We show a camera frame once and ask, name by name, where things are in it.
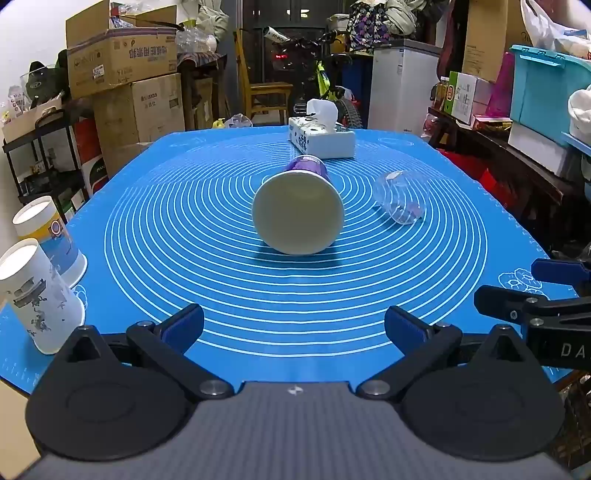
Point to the purple floral cloth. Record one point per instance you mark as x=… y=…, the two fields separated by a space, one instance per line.
x=367 y=25

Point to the white tissue box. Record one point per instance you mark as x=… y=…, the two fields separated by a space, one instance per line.
x=323 y=138

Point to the open cardboard box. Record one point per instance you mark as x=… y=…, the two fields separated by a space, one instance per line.
x=120 y=57

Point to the clear plastic cup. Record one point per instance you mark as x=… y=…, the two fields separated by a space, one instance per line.
x=400 y=196

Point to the white chest freezer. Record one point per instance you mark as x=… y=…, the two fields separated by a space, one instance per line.
x=399 y=87

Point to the grey print paper cup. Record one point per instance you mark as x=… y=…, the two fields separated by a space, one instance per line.
x=41 y=300

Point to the teal plastic storage bin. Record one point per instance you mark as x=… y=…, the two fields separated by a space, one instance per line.
x=545 y=87

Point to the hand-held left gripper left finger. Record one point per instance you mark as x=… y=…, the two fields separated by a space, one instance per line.
x=184 y=325

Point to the tall cardboard box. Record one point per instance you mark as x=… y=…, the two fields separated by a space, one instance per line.
x=485 y=41

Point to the dark wooden side table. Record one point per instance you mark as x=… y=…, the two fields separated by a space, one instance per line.
x=517 y=161

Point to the white plastic bag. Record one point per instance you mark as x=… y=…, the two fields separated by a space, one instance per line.
x=549 y=23

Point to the black bicycle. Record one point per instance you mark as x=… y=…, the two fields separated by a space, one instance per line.
x=323 y=74

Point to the large cardboard box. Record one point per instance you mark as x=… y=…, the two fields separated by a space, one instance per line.
x=138 y=110

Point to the white flat box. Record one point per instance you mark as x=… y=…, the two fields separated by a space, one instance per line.
x=535 y=147

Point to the blue print paper cup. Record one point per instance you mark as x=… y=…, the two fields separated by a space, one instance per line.
x=46 y=230

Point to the pink plastic bag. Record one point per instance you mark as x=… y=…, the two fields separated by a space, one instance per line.
x=502 y=87

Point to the purple paper cup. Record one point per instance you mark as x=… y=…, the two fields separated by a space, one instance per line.
x=295 y=212

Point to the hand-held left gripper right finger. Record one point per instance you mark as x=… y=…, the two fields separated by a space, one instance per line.
x=404 y=326

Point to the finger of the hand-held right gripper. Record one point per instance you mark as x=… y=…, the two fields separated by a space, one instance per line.
x=498 y=300
x=554 y=272

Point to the green and white carton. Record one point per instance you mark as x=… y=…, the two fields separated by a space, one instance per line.
x=464 y=97

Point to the black metal shelf rack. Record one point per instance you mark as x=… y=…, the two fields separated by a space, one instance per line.
x=39 y=138

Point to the wooden chair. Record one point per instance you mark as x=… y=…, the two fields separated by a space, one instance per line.
x=265 y=90

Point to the blue ringed silicone mat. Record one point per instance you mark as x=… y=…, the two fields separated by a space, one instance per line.
x=184 y=240

